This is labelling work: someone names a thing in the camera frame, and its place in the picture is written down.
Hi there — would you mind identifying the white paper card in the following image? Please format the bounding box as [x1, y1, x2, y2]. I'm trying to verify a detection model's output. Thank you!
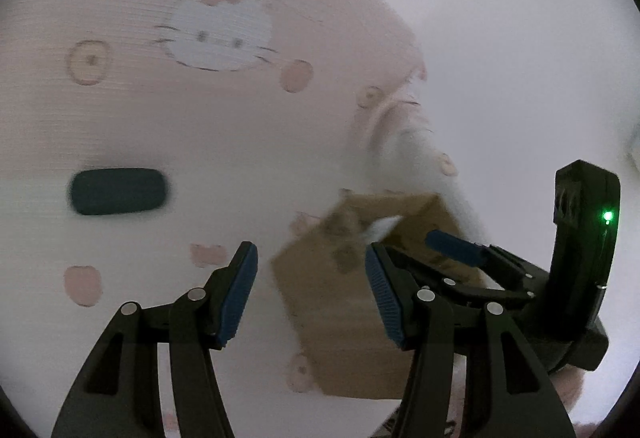
[362, 214, 406, 244]

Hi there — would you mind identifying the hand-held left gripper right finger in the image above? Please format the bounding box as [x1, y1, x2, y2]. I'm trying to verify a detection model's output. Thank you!
[364, 242, 576, 438]

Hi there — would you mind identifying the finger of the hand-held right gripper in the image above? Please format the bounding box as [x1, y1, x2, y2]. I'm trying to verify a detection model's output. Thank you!
[385, 245, 536, 314]
[424, 228, 551, 291]

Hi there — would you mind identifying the dark glasses case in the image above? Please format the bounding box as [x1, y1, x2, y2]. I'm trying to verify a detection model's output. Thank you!
[67, 168, 168, 216]

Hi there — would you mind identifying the brown cardboard box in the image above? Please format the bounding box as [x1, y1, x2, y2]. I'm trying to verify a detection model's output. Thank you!
[270, 192, 488, 401]

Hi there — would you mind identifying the pink cat print bedsheet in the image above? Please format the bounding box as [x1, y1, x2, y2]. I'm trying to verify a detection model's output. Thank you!
[0, 0, 491, 438]

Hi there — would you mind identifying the person's right forearm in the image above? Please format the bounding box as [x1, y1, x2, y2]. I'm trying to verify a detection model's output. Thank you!
[550, 363, 591, 416]

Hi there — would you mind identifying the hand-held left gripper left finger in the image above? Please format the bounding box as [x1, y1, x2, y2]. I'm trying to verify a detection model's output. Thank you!
[50, 241, 260, 438]

